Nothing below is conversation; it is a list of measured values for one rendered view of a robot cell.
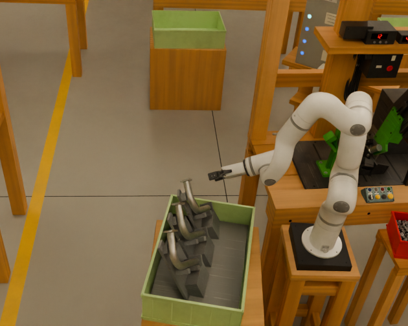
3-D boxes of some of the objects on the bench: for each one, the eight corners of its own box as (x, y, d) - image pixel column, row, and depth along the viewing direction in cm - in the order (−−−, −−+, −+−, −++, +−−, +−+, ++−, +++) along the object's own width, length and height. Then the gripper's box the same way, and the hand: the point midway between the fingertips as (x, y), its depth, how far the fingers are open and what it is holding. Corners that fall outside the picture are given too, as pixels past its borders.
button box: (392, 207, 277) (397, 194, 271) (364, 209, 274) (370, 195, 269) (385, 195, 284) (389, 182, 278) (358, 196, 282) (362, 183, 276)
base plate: (494, 183, 296) (495, 180, 295) (305, 191, 280) (306, 188, 278) (456, 138, 328) (457, 136, 327) (285, 143, 312) (285, 141, 311)
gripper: (247, 174, 219) (208, 185, 224) (254, 176, 236) (218, 186, 241) (242, 156, 221) (203, 168, 225) (250, 160, 237) (214, 171, 242)
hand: (213, 176), depth 233 cm, fingers open, 8 cm apart
